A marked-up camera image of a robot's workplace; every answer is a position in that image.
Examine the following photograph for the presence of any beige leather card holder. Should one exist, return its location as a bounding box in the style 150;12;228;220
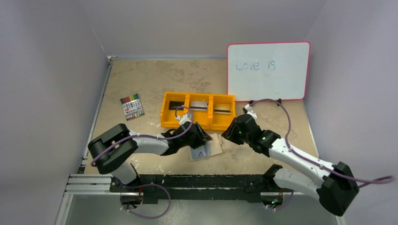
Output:
188;133;223;161

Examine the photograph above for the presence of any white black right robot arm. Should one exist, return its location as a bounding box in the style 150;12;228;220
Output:
222;114;359;216

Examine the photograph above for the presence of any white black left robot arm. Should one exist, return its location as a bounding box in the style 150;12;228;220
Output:
87;122;212;192

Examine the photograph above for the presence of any gold magnetic stripe card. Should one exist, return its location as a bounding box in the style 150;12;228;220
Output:
213;103;231;114

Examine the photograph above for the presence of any silver magnetic stripe card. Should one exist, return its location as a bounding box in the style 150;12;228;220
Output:
190;101;208;111

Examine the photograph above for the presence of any black magnetic stripe card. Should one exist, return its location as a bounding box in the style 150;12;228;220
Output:
168;101;184;110

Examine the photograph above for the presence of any yellow three-compartment bin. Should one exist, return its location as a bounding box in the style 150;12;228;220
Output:
161;92;236;132

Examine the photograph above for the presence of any marker pen pack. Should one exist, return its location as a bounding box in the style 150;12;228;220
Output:
120;93;145;121

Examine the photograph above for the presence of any pink-framed whiteboard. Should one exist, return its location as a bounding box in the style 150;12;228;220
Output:
227;41;311;102

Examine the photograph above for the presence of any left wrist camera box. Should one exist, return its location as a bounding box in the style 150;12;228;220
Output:
176;112;192;126

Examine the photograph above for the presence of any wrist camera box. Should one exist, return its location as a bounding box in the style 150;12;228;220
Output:
243;104;257;120
176;112;192;126

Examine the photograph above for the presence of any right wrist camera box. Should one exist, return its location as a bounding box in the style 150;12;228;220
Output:
243;104;257;120

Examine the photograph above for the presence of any black front table rail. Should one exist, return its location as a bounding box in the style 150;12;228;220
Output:
109;174;280;204

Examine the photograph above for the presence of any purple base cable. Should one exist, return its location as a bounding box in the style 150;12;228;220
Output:
119;184;171;220

